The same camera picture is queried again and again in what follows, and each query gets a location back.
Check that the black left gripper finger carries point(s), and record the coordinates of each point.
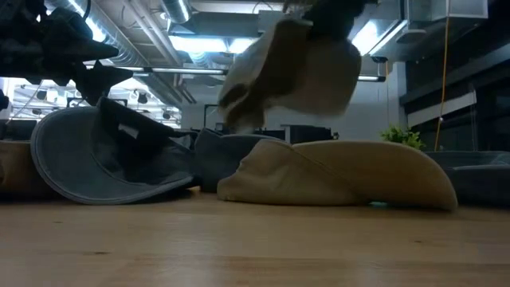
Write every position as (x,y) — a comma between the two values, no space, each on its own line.
(99,79)
(87,51)

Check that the beige cap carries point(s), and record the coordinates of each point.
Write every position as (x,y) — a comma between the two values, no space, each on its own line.
(318,79)
(338,175)
(16,167)

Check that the grey denim cap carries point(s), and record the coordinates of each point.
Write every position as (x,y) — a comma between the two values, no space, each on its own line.
(478,179)
(223,159)
(67,159)

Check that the bright ceiling light panel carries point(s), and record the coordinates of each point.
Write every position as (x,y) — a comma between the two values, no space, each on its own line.
(199,44)
(370,38)

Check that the black ceiling spot lamp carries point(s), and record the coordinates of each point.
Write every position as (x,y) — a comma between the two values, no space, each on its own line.
(41,95)
(142,98)

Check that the grey ceiling box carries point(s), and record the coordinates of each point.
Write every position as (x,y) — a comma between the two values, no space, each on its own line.
(267,20)

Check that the long ceiling tube light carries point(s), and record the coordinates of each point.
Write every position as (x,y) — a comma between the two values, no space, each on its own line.
(187,71)

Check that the green potted plant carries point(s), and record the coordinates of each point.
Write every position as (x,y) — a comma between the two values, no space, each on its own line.
(398,137)

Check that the corrugated silver ventilation duct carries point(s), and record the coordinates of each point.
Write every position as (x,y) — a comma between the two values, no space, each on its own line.
(119,48)

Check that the smooth silver round duct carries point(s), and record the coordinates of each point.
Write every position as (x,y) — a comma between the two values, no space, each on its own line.
(177,10)

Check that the white rectangular duct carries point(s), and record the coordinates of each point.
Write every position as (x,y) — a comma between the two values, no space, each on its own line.
(458,10)

